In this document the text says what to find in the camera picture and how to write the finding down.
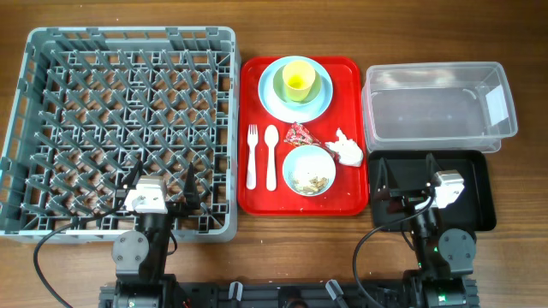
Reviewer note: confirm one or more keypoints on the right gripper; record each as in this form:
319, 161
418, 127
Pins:
405, 198

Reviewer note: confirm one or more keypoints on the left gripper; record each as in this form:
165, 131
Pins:
180, 209

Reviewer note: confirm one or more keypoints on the rice and nut leftovers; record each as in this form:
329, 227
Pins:
308, 184

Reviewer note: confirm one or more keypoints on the light blue bowl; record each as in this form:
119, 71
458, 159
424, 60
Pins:
309, 159

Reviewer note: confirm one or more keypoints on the white plastic fork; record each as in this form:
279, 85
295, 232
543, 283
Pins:
252, 141

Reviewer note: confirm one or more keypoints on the red snack wrapper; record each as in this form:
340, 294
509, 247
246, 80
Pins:
298, 135

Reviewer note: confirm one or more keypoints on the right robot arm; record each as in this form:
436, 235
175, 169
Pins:
445, 255

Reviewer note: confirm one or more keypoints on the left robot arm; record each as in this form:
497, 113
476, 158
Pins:
140, 255

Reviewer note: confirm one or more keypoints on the grey plastic dishwasher rack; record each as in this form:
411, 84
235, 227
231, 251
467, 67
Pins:
93, 102

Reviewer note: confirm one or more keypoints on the crumpled white tissue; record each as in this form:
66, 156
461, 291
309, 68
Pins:
347, 150

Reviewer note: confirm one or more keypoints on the black plastic tray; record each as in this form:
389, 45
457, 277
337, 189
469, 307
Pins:
474, 208

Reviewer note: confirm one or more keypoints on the clear plastic bin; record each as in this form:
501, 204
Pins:
438, 106

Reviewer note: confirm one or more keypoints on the red plastic tray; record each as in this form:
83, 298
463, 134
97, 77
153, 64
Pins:
349, 194

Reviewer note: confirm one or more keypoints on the light blue plate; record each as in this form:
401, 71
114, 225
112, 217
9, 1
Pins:
290, 113

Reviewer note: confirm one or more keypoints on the yellow plastic cup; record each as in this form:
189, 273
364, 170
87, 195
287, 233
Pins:
298, 79

